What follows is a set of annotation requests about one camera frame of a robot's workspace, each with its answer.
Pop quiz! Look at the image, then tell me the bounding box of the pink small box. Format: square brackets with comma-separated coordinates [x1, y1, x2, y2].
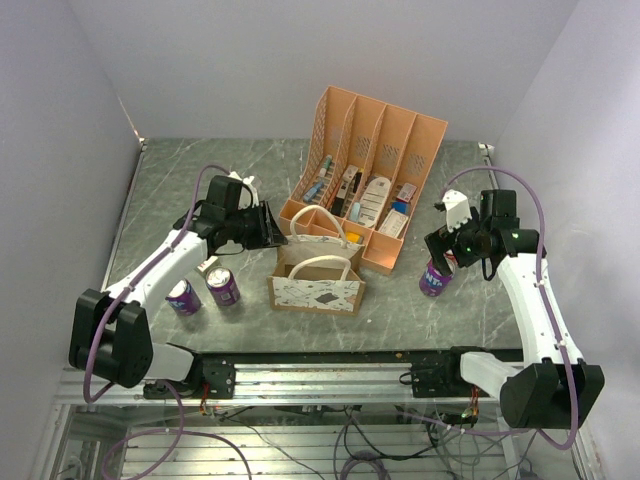
[396, 182, 417, 203]

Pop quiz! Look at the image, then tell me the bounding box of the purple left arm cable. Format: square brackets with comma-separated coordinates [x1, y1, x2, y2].
[82, 164, 254, 480]

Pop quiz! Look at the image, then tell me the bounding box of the peach plastic desk organizer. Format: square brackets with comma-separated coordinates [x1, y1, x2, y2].
[279, 86, 448, 274]

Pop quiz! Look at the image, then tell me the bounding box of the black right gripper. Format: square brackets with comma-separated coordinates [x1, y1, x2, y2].
[425, 207, 489, 277]

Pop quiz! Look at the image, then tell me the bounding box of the blue small box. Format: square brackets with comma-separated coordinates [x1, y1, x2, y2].
[391, 201, 410, 215]

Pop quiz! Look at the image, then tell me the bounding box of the white oval labelled pouch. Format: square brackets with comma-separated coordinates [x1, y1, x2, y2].
[357, 176, 391, 229]

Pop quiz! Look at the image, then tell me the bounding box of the white flat box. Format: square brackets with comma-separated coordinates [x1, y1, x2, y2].
[378, 209, 409, 238]

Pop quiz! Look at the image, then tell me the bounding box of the blue glue bottle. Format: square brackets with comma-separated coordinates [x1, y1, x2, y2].
[303, 180, 324, 203]

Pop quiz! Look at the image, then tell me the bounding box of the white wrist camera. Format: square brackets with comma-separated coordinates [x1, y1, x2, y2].
[229, 171, 261, 210]
[434, 189, 472, 232]

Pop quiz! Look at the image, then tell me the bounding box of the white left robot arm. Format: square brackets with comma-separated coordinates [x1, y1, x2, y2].
[68, 201, 287, 397]

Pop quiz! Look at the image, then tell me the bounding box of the canvas bag with rope handles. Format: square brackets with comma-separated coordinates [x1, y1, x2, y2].
[267, 205, 366, 316]

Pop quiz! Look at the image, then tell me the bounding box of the small white red box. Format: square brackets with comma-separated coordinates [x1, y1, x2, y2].
[195, 255, 221, 278]

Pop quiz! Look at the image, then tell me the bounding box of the purple soda can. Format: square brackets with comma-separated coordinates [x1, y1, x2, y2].
[205, 267, 240, 307]

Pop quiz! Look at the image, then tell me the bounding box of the purple fanta can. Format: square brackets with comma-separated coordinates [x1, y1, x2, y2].
[165, 279, 202, 316]
[419, 257, 456, 297]

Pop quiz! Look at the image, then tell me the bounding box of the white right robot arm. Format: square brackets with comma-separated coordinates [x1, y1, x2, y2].
[425, 189, 604, 430]

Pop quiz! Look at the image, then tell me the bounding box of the black marker pen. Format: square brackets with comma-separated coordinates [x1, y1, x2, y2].
[330, 171, 362, 217]

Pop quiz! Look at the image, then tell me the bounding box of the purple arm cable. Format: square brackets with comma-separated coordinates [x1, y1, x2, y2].
[333, 166, 581, 480]
[82, 164, 254, 480]

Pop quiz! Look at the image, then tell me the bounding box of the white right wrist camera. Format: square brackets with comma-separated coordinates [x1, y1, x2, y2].
[434, 189, 472, 232]

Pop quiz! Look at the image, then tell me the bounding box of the yellow sponge block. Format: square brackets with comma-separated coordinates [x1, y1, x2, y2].
[345, 231, 364, 244]

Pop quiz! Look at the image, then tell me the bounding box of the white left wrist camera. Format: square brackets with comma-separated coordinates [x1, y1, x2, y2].
[229, 171, 261, 210]

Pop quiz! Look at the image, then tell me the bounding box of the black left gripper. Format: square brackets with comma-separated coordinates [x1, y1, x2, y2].
[226, 200, 289, 251]

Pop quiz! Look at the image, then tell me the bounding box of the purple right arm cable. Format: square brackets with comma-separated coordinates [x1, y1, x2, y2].
[333, 166, 581, 480]

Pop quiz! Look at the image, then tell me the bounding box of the aluminium mounting rail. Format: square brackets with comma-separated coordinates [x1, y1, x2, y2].
[54, 362, 506, 406]

